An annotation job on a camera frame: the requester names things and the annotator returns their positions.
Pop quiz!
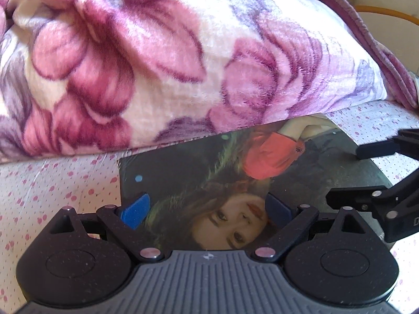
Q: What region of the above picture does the pink floral fleece blanket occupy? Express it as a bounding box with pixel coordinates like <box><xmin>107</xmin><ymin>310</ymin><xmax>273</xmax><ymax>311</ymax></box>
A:
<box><xmin>0</xmin><ymin>0</ymin><xmax>419</xmax><ymax>166</ymax></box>

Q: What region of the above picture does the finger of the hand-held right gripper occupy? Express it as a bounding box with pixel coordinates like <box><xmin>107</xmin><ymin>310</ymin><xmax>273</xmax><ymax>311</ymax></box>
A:
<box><xmin>326</xmin><ymin>167</ymin><xmax>419</xmax><ymax>218</ymax></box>
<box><xmin>355</xmin><ymin>129</ymin><xmax>419</xmax><ymax>161</ymax></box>

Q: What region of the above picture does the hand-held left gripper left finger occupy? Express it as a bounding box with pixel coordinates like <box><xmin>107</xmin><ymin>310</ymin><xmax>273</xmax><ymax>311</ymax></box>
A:
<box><xmin>42</xmin><ymin>192</ymin><xmax>162</xmax><ymax>262</ymax></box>

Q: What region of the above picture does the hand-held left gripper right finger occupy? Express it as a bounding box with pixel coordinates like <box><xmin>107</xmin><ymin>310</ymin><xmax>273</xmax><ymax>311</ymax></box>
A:
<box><xmin>250</xmin><ymin>192</ymin><xmax>377</xmax><ymax>263</ymax></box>

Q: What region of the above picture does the orange cable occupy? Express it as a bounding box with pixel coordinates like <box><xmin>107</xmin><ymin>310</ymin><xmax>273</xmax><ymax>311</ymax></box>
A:
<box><xmin>355</xmin><ymin>4</ymin><xmax>419</xmax><ymax>27</ymax></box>

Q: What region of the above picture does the cherry-print bed sheet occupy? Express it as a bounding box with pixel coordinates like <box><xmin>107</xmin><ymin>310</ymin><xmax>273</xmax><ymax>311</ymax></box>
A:
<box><xmin>0</xmin><ymin>100</ymin><xmax>419</xmax><ymax>301</ymax></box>

